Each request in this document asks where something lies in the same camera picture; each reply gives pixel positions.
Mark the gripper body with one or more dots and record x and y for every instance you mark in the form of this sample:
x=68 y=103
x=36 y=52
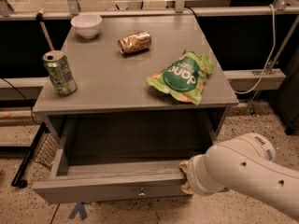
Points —
x=194 y=175

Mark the grey top drawer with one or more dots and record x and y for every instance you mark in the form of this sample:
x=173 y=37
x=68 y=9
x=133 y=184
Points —
x=104 y=159

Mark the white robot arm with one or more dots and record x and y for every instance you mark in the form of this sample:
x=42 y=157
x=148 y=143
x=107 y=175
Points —
x=246 y=165

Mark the grey drawer cabinet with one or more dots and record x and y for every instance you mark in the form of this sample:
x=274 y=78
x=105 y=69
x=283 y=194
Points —
x=113 y=85

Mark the grey tape cross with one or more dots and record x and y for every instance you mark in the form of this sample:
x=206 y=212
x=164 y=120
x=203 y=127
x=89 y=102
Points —
x=80 y=210

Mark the green chip bag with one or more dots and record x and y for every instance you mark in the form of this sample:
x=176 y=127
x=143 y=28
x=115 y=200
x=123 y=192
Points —
x=185 y=78

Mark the crushed orange soda can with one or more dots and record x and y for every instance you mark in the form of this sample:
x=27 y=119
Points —
x=135 y=42

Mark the black floor stand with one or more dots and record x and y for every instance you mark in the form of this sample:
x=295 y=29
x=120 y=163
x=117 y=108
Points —
x=18 y=181

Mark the green soda can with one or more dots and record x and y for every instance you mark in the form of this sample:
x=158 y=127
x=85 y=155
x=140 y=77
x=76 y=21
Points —
x=60 y=74

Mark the white ceramic bowl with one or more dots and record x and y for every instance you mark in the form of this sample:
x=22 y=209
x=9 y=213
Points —
x=87 y=25

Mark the wooden stick with black tip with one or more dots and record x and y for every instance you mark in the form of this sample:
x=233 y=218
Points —
x=39 y=18

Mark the wire mesh basket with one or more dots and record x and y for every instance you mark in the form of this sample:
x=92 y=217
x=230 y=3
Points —
x=46 y=150

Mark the metal railing frame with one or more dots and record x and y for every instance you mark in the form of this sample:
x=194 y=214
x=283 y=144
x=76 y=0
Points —
x=62 y=9

